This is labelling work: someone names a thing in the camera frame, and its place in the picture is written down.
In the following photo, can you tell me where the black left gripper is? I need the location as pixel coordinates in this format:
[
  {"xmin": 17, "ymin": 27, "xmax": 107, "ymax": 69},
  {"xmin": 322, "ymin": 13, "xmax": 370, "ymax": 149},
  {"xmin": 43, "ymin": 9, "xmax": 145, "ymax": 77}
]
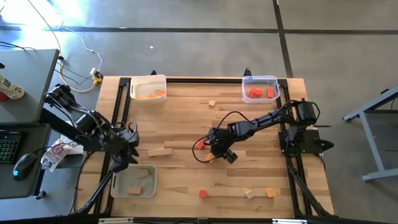
[{"xmin": 108, "ymin": 128, "xmax": 141, "ymax": 174}]

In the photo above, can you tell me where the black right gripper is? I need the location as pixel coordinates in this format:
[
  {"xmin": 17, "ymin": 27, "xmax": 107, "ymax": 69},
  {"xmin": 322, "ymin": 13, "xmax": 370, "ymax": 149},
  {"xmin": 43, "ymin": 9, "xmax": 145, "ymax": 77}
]
[{"xmin": 205, "ymin": 126, "xmax": 239, "ymax": 165}]

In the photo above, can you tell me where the long natural wooden block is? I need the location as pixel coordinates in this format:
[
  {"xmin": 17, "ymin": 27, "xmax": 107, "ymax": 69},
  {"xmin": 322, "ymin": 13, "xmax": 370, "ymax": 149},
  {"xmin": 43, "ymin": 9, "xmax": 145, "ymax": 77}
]
[{"xmin": 147, "ymin": 147, "xmax": 173, "ymax": 157}]

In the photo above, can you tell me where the grey translucent plastic bin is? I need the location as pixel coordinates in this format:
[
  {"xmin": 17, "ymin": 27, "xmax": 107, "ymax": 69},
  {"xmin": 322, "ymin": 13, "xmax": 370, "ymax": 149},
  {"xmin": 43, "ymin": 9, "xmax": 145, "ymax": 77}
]
[{"xmin": 109, "ymin": 164, "xmax": 158, "ymax": 199}]

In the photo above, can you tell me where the white opaque plastic bin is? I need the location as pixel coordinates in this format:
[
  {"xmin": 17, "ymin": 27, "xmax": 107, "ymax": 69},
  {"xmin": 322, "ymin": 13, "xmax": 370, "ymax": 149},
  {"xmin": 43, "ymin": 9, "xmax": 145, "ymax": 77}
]
[{"xmin": 129, "ymin": 73, "xmax": 168, "ymax": 104}]

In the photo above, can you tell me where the crumpled printed paper bag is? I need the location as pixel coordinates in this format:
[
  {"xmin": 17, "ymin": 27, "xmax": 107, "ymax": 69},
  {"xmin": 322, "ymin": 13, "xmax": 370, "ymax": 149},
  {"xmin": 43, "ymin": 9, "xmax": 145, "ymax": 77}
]
[{"xmin": 40, "ymin": 138, "xmax": 85, "ymax": 173}]

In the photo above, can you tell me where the clear plastic bin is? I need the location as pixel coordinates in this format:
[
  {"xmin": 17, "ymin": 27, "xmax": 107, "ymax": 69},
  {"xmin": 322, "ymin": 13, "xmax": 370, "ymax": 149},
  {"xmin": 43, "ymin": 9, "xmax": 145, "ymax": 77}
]
[{"xmin": 241, "ymin": 75, "xmax": 281, "ymax": 104}]

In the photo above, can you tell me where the black computer mouse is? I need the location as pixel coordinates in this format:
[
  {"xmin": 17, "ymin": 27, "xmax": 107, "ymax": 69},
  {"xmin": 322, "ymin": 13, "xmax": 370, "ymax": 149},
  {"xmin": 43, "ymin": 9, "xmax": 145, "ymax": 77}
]
[{"xmin": 12, "ymin": 152, "xmax": 38, "ymax": 182}]

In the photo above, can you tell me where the black backlit keyboard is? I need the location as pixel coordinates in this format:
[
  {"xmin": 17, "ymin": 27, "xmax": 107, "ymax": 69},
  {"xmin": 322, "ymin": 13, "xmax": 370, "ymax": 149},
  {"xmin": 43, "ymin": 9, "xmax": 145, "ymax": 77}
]
[{"xmin": 0, "ymin": 130, "xmax": 23, "ymax": 165}]

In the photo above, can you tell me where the grey desk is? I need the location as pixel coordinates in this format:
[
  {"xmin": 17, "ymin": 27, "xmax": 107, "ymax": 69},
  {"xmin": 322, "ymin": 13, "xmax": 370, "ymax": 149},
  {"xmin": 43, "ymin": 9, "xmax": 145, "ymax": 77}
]
[{"xmin": 0, "ymin": 49, "xmax": 60, "ymax": 200}]

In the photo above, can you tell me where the white printed bottle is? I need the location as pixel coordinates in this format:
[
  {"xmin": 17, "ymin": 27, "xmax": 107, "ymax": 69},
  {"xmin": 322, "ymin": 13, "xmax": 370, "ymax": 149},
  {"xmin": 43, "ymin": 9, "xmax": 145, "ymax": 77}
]
[{"xmin": 0, "ymin": 74, "xmax": 25, "ymax": 102}]

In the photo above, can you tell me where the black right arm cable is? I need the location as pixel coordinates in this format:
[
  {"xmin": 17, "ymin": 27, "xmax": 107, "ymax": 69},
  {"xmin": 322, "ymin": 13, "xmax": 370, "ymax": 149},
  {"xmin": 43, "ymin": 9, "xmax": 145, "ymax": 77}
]
[{"xmin": 192, "ymin": 111, "xmax": 252, "ymax": 163}]

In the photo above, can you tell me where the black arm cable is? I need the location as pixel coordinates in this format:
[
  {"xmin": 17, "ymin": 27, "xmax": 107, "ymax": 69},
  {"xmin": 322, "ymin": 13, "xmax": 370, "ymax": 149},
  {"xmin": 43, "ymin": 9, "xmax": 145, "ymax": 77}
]
[
  {"xmin": 46, "ymin": 85, "xmax": 139, "ymax": 134},
  {"xmin": 192, "ymin": 111, "xmax": 252, "ymax": 163}
]

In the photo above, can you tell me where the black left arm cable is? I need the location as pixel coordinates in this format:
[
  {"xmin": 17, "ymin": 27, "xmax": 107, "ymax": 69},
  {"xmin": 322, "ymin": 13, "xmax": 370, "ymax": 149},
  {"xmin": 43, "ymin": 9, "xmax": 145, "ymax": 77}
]
[{"xmin": 46, "ymin": 85, "xmax": 139, "ymax": 134}]

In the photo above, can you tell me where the silver metal bracket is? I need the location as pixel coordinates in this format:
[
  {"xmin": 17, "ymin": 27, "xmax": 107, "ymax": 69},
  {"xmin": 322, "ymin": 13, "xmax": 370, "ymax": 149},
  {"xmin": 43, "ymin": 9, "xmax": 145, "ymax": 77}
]
[
  {"xmin": 272, "ymin": 218, "xmax": 308, "ymax": 224},
  {"xmin": 98, "ymin": 217, "xmax": 134, "ymax": 224}
]

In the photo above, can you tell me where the black aluminium table frame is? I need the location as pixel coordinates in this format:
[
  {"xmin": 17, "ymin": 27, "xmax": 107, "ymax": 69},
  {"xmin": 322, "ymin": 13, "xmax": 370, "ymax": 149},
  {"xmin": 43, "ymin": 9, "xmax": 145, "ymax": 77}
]
[{"xmin": 70, "ymin": 68, "xmax": 336, "ymax": 218}]

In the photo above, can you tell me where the yellow cable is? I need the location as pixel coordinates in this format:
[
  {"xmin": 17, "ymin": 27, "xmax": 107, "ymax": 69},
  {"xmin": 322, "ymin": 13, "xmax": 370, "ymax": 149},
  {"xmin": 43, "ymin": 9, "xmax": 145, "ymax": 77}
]
[{"xmin": 58, "ymin": 62, "xmax": 103, "ymax": 93}]

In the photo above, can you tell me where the black floor cable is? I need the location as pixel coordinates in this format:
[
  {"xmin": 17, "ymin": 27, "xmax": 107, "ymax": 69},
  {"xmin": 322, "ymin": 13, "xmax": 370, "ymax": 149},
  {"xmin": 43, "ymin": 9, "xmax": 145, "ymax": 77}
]
[{"xmin": 55, "ymin": 57, "xmax": 96, "ymax": 86}]

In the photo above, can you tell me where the white cable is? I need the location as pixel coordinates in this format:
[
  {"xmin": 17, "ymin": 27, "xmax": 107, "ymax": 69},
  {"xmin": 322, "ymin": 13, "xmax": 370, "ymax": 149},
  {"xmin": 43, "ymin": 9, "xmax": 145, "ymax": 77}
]
[{"xmin": 62, "ymin": 26, "xmax": 103, "ymax": 75}]

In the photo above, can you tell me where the grey metal stand frame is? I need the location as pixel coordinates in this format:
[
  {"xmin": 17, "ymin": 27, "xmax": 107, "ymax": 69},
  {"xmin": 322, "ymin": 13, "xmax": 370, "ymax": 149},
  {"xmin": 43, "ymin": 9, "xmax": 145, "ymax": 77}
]
[{"xmin": 343, "ymin": 85, "xmax": 398, "ymax": 183}]

